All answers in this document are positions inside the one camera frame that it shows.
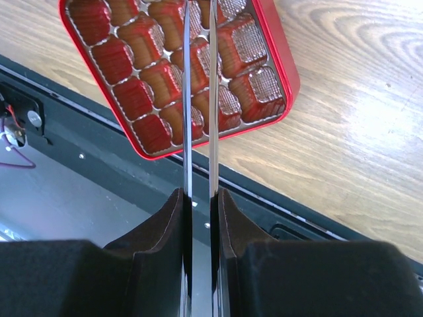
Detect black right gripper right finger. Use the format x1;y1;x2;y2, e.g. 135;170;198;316
210;190;422;316

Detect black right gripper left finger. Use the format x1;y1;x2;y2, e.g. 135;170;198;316
1;189;192;316

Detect red chocolate box tray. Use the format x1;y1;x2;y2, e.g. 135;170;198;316
59;1;300;160

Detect metal tongs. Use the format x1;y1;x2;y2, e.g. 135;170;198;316
181;1;224;316

